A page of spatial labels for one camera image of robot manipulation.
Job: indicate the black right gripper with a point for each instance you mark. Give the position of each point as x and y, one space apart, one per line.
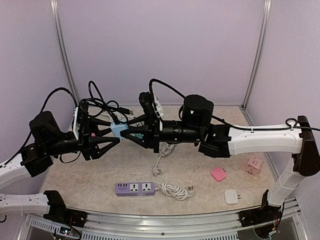
151 140

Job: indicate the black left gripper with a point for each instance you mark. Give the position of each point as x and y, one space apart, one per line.
87 147

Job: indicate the purple power strip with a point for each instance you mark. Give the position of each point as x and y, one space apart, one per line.
145 189

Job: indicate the pink cube socket adapter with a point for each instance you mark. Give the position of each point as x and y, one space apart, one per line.
253 166

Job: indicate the white power strip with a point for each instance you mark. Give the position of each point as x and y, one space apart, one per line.
119 116

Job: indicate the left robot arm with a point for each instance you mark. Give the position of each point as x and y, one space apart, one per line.
51 143

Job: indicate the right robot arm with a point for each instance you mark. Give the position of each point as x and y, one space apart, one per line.
223 140

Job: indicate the pink flat charger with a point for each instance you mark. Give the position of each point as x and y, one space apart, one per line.
218 174

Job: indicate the white flat charger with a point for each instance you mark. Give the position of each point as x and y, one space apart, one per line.
231 197

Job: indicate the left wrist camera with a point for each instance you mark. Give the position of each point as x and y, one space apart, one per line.
80 124

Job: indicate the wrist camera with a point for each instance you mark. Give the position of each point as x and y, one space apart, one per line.
80 124
150 107

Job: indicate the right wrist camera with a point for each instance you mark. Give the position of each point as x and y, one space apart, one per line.
150 107

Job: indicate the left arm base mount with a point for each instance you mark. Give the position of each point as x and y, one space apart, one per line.
59 213

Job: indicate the aluminium front rail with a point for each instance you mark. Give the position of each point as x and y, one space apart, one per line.
111 226

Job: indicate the left aluminium frame post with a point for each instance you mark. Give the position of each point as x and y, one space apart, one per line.
54 5

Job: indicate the aluminium frame post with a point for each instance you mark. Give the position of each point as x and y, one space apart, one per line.
258 53
54 5

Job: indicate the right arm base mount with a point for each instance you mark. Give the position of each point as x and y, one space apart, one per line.
262 214

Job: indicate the right aluminium frame post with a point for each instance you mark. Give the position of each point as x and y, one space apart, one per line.
258 53

